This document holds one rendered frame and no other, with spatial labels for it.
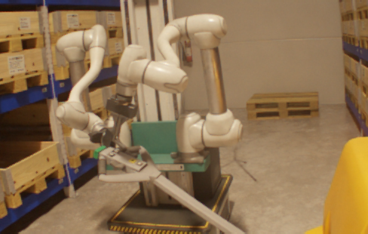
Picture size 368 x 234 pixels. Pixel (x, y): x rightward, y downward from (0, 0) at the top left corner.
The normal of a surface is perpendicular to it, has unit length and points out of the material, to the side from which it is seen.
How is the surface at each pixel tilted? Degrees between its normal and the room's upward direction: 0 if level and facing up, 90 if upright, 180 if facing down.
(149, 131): 90
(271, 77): 90
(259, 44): 90
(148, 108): 90
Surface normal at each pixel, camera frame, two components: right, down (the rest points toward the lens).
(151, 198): -0.27, 0.22
